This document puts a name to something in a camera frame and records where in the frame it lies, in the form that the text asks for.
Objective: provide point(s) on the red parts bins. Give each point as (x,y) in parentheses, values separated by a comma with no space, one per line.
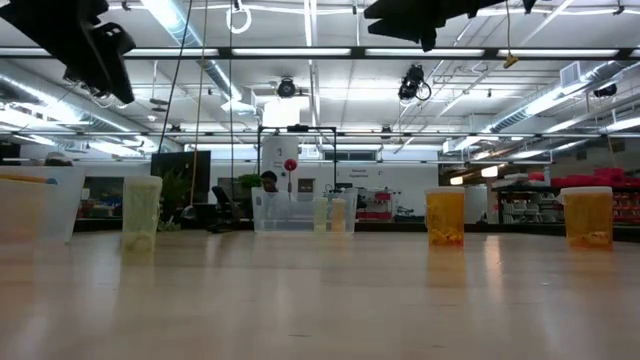
(372,200)

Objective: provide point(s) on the clear plastic bin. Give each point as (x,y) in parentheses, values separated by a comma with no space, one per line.
(70,210)
(290,220)

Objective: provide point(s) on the black office chair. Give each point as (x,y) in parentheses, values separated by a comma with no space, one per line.
(222,207)

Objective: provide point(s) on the white pillar panel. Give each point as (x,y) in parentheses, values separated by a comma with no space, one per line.
(275,150)

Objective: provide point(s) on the grey shelf unit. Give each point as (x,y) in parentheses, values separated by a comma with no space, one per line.
(525,205)

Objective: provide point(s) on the black metal stand frame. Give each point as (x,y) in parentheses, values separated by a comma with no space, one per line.
(297,128)

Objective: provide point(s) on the small orange pill bottle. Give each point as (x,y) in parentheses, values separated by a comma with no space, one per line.
(338,215)

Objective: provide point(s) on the person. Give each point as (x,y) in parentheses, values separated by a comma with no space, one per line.
(58,159)
(270,181)

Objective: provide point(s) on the black ceiling speaker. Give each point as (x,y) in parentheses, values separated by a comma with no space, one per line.
(606,90)

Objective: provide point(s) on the orange pill bottle white cap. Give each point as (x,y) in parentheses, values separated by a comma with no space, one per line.
(588,215)
(445,215)

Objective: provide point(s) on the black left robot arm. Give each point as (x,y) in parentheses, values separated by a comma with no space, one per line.
(50,20)

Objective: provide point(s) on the red round sign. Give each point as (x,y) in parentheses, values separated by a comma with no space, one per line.
(290,164)

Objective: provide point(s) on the black monitor screen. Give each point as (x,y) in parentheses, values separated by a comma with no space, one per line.
(200,165)

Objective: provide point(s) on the round black ceiling camera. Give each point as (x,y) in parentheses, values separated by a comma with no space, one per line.
(286,87)

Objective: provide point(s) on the red storage bins rack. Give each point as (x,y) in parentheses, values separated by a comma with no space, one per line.
(595,180)

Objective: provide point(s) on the green background plant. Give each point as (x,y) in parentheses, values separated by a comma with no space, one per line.
(250,181)

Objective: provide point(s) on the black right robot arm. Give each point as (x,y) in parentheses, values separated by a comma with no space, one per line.
(529,5)

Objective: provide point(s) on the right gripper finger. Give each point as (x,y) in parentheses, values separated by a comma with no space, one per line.
(405,10)
(415,30)

